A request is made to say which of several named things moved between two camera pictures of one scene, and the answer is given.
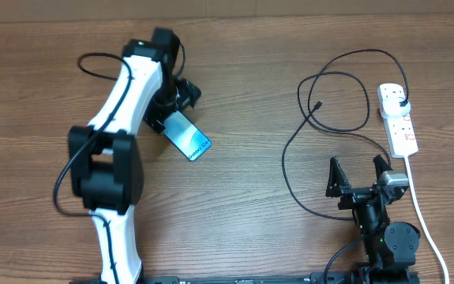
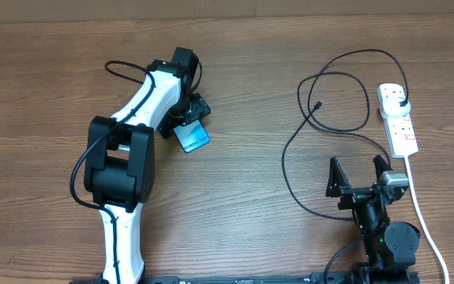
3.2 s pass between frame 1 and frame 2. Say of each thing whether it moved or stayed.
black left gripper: moved
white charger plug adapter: stayed
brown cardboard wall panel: stayed
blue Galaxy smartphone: moved
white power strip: stayed
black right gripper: stayed
